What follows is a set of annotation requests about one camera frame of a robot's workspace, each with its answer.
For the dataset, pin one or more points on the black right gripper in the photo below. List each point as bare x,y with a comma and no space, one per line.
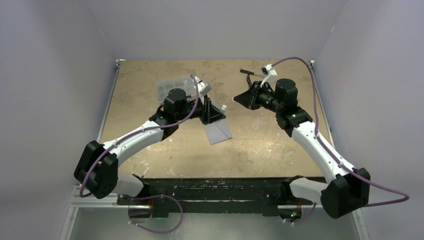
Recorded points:
249,99

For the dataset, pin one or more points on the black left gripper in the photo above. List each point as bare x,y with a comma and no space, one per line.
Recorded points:
208,112

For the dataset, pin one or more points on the green white glue stick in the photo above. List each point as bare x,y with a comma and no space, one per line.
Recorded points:
223,109

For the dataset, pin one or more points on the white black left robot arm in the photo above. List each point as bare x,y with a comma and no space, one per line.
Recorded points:
98,167

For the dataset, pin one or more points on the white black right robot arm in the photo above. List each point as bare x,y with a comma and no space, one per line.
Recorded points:
318,149

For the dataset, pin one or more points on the clear plastic screw box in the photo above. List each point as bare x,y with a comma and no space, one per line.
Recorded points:
163,87

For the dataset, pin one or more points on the black handled pliers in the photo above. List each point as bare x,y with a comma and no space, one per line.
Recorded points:
249,80

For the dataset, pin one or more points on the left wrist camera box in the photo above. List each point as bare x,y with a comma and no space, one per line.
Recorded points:
202,88

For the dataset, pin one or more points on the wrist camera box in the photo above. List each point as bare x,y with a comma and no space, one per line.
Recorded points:
269,73
202,88

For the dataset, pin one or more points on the black handled hammer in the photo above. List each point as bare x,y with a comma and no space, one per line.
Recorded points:
250,73

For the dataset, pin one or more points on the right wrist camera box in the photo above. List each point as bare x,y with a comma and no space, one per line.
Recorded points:
269,73

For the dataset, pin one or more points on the black aluminium base frame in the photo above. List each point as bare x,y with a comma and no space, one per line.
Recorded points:
267,196

